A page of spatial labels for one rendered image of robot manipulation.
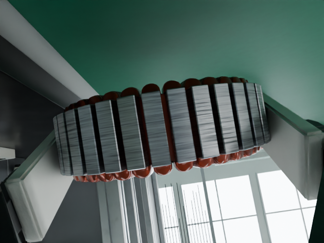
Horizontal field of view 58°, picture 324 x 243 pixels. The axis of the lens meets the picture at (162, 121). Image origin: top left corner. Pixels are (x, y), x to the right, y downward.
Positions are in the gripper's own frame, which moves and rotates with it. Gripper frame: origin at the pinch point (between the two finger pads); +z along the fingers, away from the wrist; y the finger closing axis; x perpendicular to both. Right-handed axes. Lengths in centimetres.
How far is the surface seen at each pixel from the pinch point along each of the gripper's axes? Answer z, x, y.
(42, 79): 5.3, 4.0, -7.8
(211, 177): 564, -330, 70
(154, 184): 55, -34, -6
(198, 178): 565, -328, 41
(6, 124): 9.7, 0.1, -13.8
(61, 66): 6.3, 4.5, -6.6
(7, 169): 23.6, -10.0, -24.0
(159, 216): 51, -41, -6
